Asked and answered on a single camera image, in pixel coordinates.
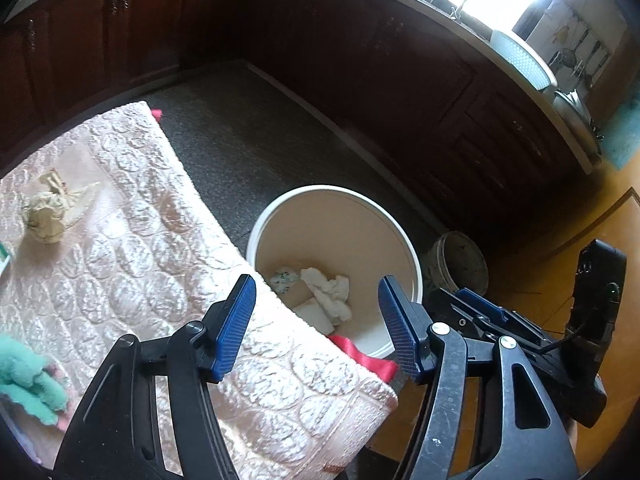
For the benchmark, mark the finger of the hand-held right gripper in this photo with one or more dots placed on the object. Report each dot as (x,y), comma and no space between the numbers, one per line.
(445,310)
(482,302)

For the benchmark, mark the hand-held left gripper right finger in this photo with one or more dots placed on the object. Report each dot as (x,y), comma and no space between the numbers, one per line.
(400,330)

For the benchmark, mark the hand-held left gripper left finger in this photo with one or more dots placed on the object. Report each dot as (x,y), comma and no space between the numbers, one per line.
(235,325)

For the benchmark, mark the white plastic bucket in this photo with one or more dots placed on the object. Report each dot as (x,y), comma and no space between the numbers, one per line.
(325,230)

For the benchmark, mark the red cloth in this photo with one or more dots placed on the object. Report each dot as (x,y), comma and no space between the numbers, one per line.
(157,113)
(365,360)

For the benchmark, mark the round dirty tub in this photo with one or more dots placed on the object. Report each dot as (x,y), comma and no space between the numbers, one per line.
(460,260)

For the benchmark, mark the blue white crumpled packet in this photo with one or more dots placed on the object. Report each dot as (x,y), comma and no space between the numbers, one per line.
(285,277)

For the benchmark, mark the flat white paper piece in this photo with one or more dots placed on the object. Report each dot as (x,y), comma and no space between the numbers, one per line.
(310,310)

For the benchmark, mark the crumpled white paper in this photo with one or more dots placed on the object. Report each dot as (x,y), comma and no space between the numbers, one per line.
(327,290)

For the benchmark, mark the pink quilted tablecloth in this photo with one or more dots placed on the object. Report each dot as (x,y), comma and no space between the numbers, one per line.
(150,260)

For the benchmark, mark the teal cloth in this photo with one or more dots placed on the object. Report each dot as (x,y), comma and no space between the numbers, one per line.
(622,135)

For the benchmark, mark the metal pot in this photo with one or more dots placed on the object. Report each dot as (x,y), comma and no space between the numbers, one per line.
(575,107)

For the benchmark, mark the green fluffy cloth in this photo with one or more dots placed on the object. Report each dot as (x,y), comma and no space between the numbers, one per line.
(25,375)

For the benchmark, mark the crumpled beige paper ball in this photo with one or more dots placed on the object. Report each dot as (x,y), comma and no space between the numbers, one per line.
(42,220)

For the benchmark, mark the hanging utensil rack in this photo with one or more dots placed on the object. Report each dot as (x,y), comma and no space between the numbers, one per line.
(580,57)

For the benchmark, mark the dark wooden kitchen cabinet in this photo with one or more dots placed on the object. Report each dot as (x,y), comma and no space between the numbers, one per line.
(375,85)

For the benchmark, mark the white perforated basket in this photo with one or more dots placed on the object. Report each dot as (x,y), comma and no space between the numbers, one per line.
(525,57)

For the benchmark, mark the small white green box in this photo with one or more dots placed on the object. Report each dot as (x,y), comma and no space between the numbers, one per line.
(3,260)

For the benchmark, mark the reddish wooden kitchen cabinet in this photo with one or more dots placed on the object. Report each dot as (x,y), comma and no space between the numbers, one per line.
(75,50)

